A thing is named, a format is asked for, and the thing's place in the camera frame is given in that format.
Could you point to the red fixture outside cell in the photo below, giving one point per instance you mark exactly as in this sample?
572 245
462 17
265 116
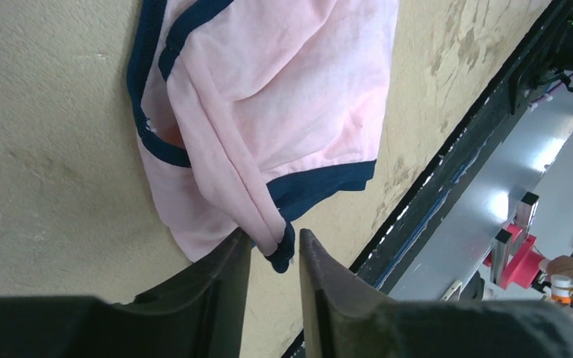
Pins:
512 258

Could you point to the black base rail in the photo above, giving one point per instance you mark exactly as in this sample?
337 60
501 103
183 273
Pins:
410 226

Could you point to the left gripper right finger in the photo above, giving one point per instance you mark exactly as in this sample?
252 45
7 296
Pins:
346 317

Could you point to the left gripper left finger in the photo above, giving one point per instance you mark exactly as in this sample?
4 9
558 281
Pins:
199 312

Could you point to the pink underwear navy trim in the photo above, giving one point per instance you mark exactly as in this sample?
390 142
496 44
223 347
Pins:
250 113

